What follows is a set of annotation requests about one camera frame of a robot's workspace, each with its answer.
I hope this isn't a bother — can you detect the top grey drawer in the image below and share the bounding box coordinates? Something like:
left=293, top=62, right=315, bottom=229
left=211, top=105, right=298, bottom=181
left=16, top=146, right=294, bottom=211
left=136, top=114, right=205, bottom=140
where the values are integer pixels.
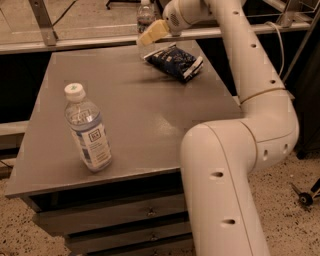
left=34, top=193, right=186, bottom=236

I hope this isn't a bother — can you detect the blue chip bag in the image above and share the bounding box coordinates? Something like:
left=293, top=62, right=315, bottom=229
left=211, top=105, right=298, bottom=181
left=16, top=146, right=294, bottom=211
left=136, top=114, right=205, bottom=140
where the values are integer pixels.
left=144, top=43, right=203, bottom=83

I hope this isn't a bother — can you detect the clear water bottle red label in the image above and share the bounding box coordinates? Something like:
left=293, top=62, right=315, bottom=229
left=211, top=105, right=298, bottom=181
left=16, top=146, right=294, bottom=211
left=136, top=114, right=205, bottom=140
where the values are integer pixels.
left=136, top=0, right=156, bottom=59

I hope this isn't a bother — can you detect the metal railing frame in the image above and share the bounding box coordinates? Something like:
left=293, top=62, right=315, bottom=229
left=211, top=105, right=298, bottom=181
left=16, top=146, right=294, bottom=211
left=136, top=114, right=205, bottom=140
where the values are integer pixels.
left=0, top=0, right=320, bottom=56

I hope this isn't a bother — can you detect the dark cabinet at right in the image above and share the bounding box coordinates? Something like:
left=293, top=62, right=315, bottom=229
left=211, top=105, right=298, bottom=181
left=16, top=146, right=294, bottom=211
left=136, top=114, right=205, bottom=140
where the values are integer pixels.
left=286, top=41, right=320, bottom=159

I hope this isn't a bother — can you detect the white cable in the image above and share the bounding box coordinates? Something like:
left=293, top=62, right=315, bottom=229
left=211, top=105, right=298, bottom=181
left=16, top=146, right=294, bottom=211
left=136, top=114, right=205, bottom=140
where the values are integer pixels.
left=264, top=21, right=286, bottom=78

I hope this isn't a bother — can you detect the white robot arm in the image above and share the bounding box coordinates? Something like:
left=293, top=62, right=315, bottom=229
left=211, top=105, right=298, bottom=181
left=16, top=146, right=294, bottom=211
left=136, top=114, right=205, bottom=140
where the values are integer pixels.
left=138, top=0, right=299, bottom=256

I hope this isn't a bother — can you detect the water bottle blue white label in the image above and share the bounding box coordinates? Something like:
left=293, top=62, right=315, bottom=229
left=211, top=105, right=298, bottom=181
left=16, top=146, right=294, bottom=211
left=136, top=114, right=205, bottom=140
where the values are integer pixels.
left=64, top=83, right=112, bottom=172

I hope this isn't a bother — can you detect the bottom grey drawer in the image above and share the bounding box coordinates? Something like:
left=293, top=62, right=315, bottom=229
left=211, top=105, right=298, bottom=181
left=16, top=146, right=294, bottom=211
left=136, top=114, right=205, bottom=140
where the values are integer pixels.
left=87, top=236, right=193, bottom=256

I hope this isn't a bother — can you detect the grey drawer cabinet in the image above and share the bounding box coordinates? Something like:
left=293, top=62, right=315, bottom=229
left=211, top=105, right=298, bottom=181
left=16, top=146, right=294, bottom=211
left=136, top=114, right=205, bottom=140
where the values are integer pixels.
left=4, top=40, right=244, bottom=256

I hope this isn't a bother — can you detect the middle grey drawer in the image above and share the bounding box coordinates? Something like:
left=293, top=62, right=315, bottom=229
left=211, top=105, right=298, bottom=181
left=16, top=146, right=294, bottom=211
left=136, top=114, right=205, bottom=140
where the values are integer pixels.
left=66, top=218, right=192, bottom=255

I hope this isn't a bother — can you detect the black caster wheel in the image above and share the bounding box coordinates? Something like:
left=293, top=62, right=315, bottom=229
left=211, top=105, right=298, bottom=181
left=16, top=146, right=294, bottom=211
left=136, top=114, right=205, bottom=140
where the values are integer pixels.
left=291, top=183, right=313, bottom=206

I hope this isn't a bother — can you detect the grey drawer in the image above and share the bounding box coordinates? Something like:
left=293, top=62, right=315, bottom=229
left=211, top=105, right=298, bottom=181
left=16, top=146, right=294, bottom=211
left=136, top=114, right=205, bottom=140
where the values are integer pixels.
left=34, top=193, right=186, bottom=236
left=66, top=218, right=192, bottom=255
left=87, top=236, right=193, bottom=256

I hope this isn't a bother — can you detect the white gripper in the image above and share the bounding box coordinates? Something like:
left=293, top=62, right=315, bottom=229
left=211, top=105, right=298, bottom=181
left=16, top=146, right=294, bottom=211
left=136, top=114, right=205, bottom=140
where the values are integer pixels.
left=137, top=0, right=214, bottom=46

